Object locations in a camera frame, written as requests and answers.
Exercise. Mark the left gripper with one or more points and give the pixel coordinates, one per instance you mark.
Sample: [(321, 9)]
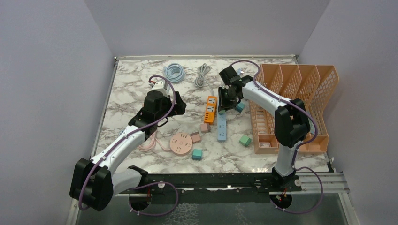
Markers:
[(179, 108)]

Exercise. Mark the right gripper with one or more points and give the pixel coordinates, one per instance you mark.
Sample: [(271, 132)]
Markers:
[(224, 104)]

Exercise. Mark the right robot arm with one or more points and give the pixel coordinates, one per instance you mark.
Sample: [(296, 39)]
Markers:
[(291, 122)]

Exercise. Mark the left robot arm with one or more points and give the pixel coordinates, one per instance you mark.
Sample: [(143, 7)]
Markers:
[(115, 152)]

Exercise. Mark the teal plug adapter upper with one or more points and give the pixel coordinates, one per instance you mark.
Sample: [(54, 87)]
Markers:
[(240, 107)]

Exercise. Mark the teal plug adapter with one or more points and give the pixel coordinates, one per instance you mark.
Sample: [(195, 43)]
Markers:
[(240, 107), (197, 154)]

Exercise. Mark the pink plug adapter centre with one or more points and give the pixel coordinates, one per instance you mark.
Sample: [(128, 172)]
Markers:
[(205, 128)]

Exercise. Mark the pink plug adapter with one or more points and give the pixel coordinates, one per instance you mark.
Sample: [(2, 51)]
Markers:
[(195, 137), (205, 128)]

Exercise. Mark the pink plug adapter lower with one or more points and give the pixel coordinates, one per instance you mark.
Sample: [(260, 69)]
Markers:
[(195, 137)]

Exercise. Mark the teal plug adapter front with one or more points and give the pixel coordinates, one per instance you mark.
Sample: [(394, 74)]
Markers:
[(197, 154)]

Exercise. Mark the blue long power strip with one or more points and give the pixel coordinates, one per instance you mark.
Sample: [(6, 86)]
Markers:
[(221, 127)]

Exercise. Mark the orange power strip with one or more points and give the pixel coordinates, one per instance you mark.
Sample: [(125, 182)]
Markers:
[(210, 110)]

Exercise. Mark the pink round power strip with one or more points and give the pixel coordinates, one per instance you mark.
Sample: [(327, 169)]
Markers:
[(181, 144)]

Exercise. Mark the orange plastic file rack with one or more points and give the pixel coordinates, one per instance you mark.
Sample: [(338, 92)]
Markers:
[(314, 84)]

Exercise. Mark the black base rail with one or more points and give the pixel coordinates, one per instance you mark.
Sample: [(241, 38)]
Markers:
[(201, 188)]

